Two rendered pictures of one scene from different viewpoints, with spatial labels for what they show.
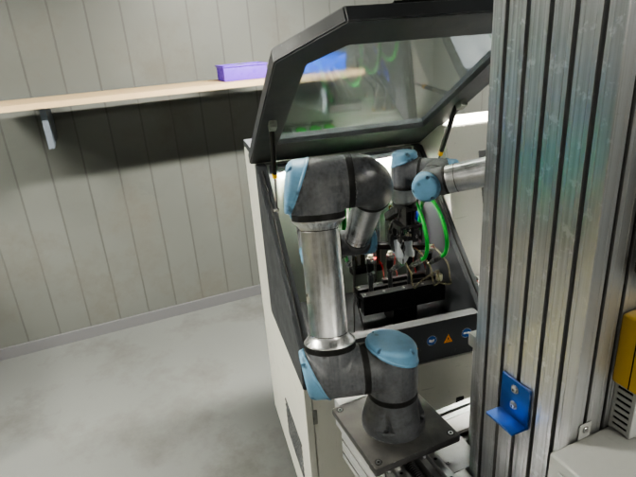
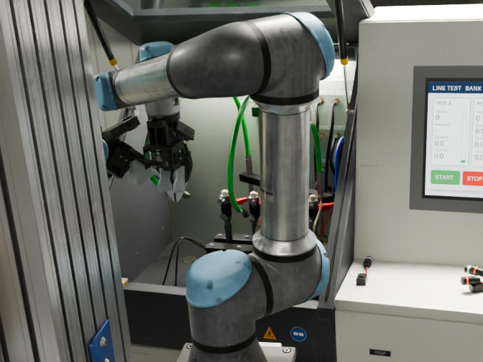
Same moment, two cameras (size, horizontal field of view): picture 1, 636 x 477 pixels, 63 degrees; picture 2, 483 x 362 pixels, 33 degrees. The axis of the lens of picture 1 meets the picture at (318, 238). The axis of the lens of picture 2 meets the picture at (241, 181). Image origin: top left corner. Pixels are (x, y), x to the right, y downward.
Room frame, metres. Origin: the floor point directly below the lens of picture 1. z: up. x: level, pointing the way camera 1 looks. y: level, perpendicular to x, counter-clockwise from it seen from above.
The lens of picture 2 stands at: (0.17, -1.38, 1.88)
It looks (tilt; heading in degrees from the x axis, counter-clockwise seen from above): 20 degrees down; 35
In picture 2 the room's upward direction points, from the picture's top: 5 degrees counter-clockwise
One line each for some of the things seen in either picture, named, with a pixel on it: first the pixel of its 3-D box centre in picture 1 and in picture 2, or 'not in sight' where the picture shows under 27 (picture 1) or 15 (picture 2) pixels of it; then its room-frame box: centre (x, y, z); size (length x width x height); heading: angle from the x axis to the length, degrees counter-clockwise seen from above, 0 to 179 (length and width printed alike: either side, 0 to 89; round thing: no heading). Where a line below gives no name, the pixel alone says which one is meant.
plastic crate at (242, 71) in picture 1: (241, 71); not in sight; (3.38, 0.39, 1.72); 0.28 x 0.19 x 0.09; 112
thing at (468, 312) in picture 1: (396, 345); (200, 320); (1.56, -0.25, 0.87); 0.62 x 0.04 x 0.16; 104
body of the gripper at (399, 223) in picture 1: (405, 220); (164, 141); (1.48, -0.27, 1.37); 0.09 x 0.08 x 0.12; 14
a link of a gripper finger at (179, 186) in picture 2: (409, 252); (177, 185); (1.49, -0.28, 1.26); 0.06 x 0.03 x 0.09; 14
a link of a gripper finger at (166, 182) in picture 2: (400, 253); (164, 184); (1.48, -0.25, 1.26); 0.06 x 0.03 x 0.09; 14
